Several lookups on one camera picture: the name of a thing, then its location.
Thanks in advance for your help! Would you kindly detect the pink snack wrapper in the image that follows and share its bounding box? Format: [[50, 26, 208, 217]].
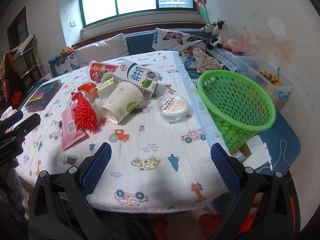
[[61, 105, 86, 151]]

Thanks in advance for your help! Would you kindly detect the clear plastic bottle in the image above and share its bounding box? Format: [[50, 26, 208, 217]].
[[88, 72, 116, 108]]

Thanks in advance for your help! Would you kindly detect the round clear pudding container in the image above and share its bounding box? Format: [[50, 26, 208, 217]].
[[155, 95, 190, 122]]

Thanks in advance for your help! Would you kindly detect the white paper cup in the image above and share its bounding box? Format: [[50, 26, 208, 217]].
[[101, 81, 143, 124]]

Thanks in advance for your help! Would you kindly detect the orange snack wrapper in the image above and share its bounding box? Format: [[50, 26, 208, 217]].
[[78, 82, 98, 98]]

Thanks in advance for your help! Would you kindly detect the red cartoon paper cup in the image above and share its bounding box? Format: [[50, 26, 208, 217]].
[[87, 61, 118, 83]]

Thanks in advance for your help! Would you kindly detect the white milk carton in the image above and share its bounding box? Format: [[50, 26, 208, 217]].
[[113, 59, 160, 99]]

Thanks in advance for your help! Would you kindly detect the green plastic trash basket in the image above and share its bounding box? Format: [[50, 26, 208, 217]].
[[197, 70, 276, 153]]

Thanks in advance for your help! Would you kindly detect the white paper sheet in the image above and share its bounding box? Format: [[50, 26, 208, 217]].
[[244, 135, 273, 170]]

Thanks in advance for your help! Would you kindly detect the metal rack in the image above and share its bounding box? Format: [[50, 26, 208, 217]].
[[12, 35, 46, 90]]

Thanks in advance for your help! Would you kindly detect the printed white table cloth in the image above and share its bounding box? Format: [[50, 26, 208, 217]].
[[16, 51, 226, 213]]

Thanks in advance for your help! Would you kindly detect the clear plastic toy bin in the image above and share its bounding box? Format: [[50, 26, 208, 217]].
[[236, 56, 294, 110]]

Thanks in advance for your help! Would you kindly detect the yellow toy truck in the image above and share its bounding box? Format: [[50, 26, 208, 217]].
[[258, 70, 281, 87]]

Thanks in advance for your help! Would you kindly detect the orange toy on sofa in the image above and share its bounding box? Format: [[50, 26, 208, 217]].
[[61, 46, 76, 56]]

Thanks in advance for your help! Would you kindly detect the patterned grey cloth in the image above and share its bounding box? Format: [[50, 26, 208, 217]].
[[207, 48, 238, 72]]

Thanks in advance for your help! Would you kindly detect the crumpled beige cloth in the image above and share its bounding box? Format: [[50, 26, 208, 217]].
[[193, 48, 223, 75]]

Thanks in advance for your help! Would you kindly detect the pink plush toy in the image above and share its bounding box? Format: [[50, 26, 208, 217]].
[[223, 38, 245, 54]]

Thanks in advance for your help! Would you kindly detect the beige cushion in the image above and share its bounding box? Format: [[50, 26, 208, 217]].
[[76, 34, 130, 68]]

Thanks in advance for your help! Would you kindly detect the cow plush toy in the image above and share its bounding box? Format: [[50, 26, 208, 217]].
[[200, 19, 229, 50]]

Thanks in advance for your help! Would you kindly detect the butterfly print pillow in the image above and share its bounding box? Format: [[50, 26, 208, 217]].
[[151, 28, 207, 69]]

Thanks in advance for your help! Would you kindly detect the colourful pinwheel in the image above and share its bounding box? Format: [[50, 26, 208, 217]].
[[193, 0, 209, 23]]

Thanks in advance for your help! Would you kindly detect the white cable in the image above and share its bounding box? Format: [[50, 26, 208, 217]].
[[257, 139, 293, 173]]

